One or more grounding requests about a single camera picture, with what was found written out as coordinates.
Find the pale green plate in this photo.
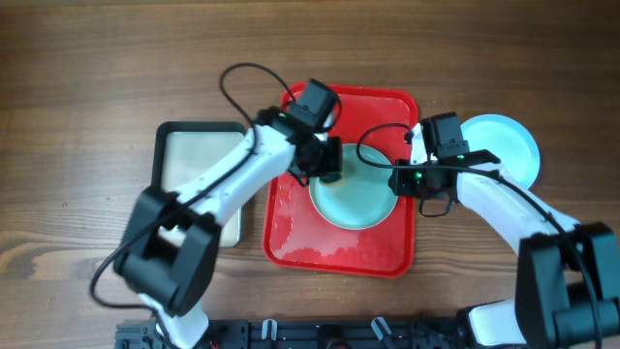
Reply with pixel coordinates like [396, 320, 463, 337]
[309, 143, 397, 230]

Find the light blue plate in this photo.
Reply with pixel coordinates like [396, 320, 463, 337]
[461, 114, 541, 189]

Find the green yellow sponge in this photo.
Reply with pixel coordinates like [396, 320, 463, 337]
[319, 174, 342, 185]

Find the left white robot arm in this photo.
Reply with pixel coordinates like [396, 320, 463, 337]
[111, 110, 342, 348]

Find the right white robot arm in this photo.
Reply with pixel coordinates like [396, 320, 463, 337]
[388, 120, 619, 348]

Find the red plastic tray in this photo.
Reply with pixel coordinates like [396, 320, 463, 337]
[263, 85, 419, 278]

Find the black tray with soapy water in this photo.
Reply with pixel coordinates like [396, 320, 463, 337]
[150, 120, 247, 249]

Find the right black cable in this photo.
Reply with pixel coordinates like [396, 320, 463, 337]
[356, 122, 605, 349]

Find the black cable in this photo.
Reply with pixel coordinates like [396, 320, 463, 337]
[89, 62, 343, 349]
[356, 122, 605, 349]

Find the left black cable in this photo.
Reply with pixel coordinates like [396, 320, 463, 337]
[89, 62, 343, 349]

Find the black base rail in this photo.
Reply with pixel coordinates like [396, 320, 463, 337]
[114, 317, 470, 349]

